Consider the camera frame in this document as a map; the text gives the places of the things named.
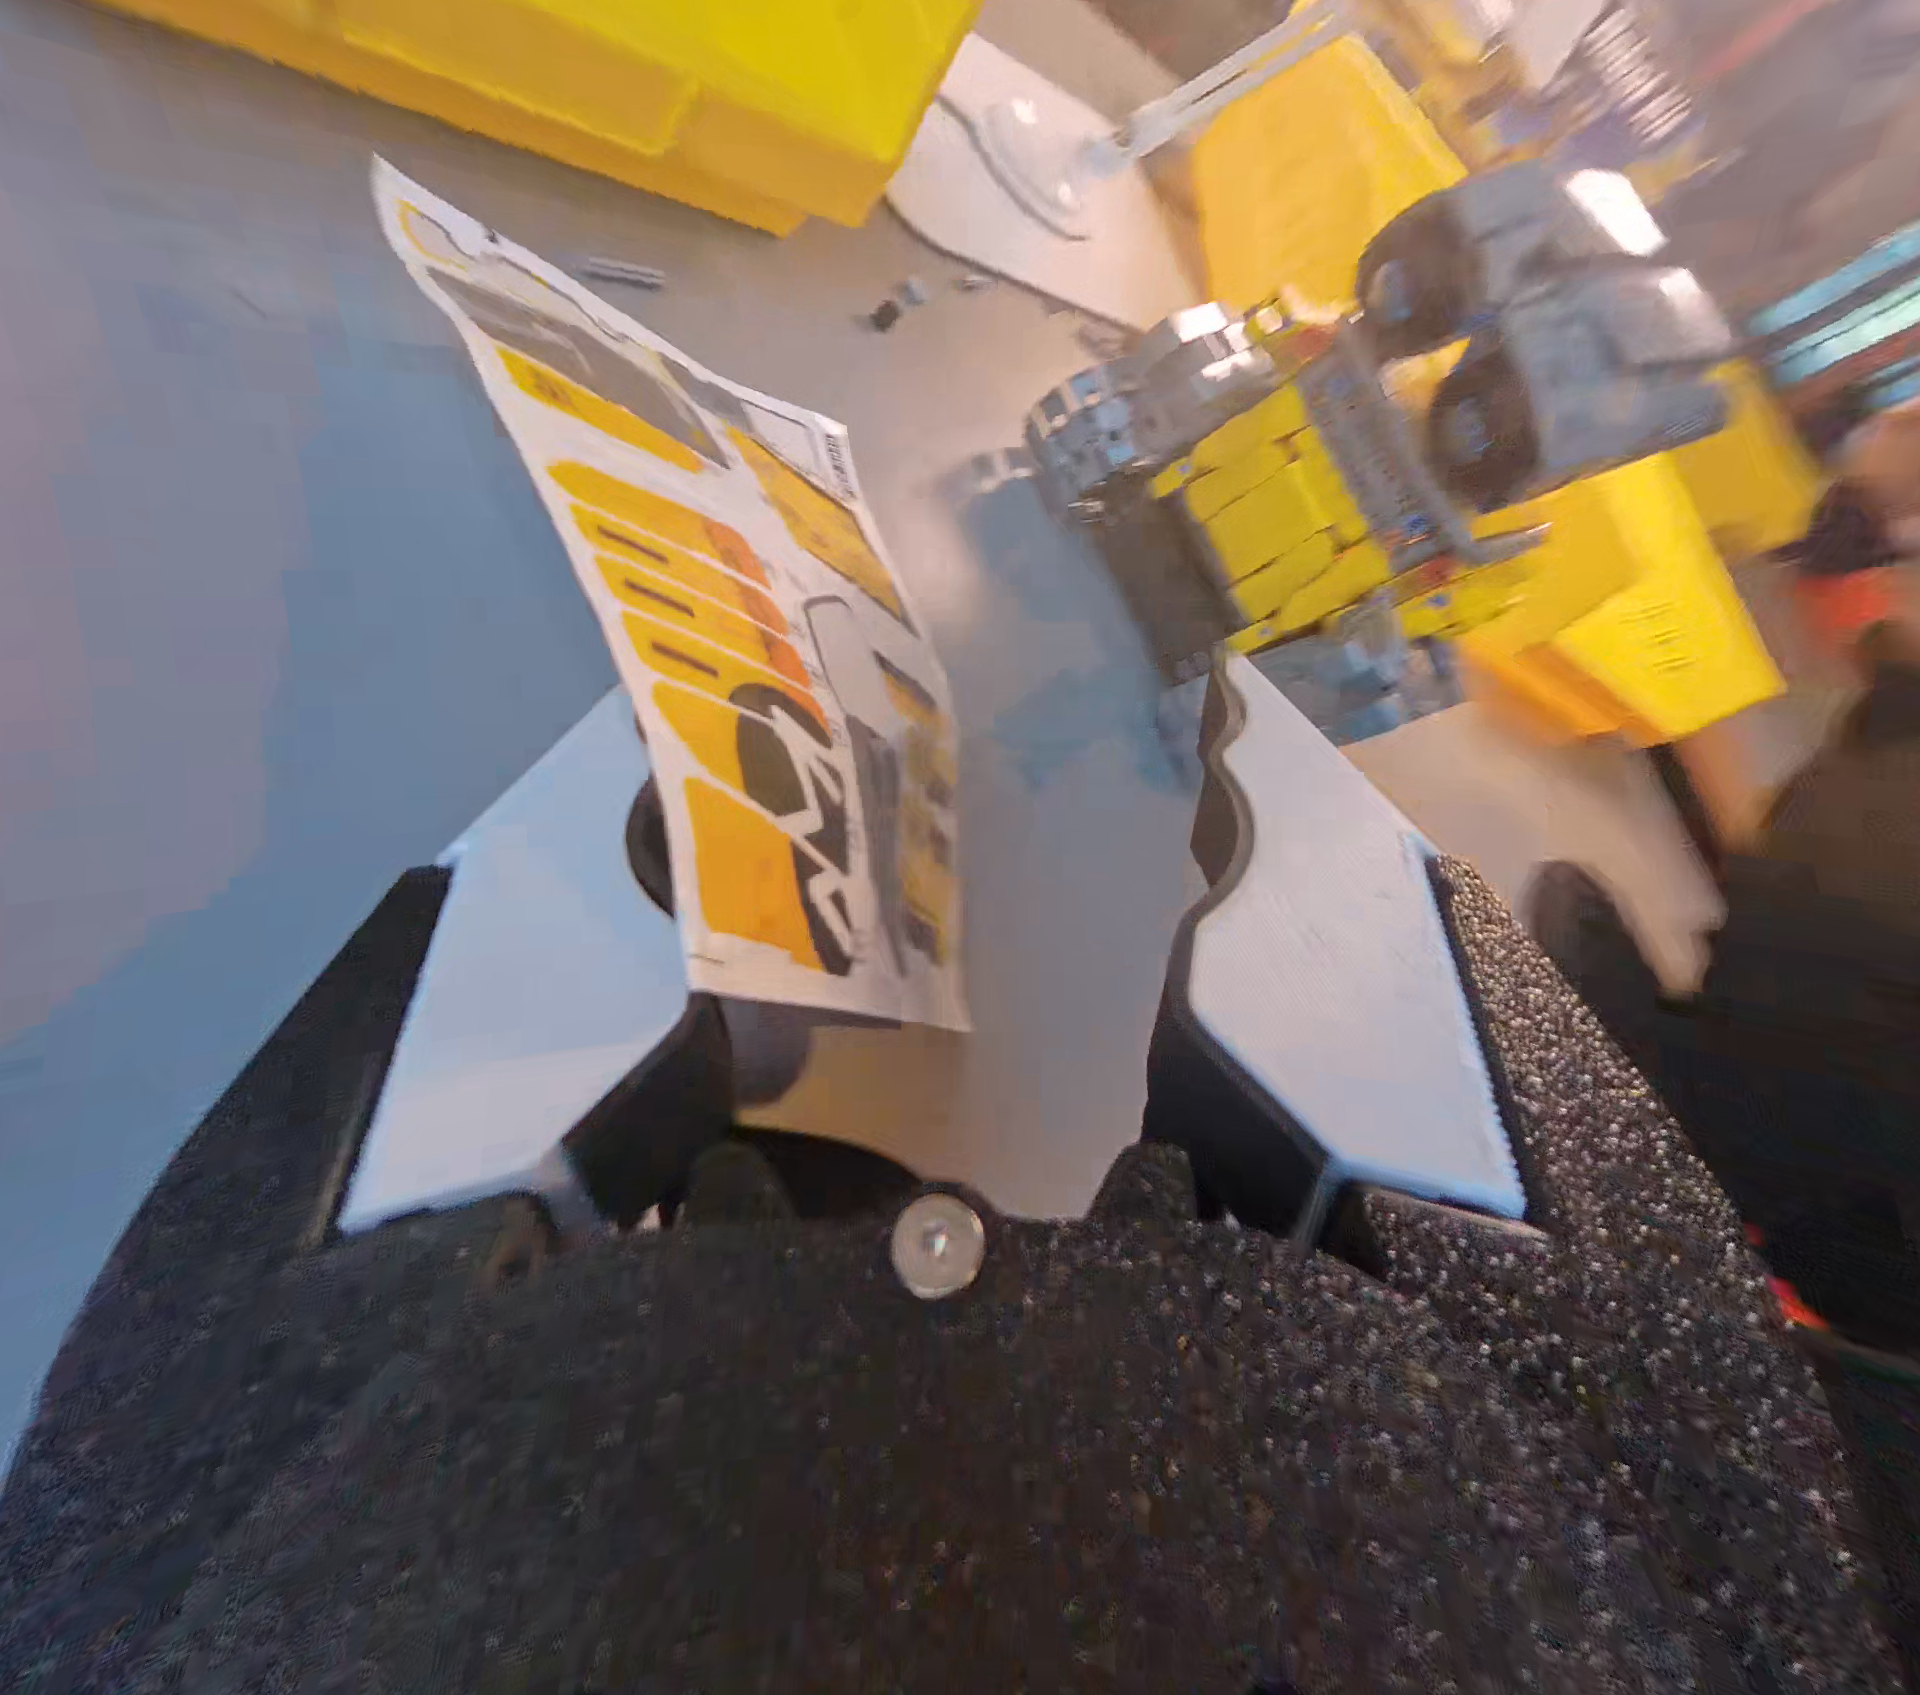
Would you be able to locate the yellow grey brick robot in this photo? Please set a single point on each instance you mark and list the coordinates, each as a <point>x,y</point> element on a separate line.
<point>1276,512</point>

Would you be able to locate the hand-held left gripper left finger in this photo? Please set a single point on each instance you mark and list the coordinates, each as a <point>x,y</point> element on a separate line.
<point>494,975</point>

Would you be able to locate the white sticker sheet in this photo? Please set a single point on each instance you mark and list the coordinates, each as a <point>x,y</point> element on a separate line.
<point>707,827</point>

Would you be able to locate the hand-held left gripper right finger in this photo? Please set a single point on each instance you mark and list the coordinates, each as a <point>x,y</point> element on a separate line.
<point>1350,975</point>

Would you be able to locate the white booklet stand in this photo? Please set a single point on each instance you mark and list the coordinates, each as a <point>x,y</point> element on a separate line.
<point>992,178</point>

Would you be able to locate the person's black hoodie torso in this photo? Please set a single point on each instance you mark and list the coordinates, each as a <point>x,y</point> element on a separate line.
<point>1831,901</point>

